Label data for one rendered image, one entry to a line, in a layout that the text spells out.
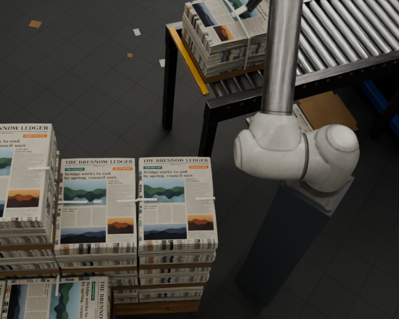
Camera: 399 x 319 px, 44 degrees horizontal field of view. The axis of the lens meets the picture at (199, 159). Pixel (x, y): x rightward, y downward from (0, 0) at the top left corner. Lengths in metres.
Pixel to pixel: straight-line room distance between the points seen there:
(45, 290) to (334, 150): 1.16
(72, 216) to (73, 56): 1.82
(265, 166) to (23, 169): 0.77
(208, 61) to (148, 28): 1.57
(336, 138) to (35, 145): 0.97
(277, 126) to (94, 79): 1.98
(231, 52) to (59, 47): 1.67
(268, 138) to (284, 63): 0.23
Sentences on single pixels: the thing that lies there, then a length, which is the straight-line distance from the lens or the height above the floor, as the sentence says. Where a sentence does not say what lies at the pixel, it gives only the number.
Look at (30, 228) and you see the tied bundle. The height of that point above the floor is 1.01.
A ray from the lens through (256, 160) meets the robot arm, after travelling 1.53.
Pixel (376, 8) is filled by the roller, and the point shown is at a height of 0.80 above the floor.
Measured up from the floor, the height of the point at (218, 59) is 0.94.
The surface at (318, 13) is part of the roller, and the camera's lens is 2.73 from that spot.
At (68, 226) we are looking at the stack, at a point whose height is 0.83.
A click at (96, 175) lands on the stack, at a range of 1.91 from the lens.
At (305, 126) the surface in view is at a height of 0.01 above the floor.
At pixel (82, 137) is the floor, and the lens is 3.04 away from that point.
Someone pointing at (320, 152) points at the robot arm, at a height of 1.23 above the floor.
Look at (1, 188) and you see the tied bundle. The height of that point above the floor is 1.06.
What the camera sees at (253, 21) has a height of 1.03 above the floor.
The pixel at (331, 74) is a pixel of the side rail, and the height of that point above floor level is 0.80.
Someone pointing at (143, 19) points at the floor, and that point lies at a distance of 3.72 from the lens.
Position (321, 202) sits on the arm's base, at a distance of 1.73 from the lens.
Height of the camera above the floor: 2.45
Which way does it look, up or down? 56 degrees down
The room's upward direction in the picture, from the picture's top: 10 degrees clockwise
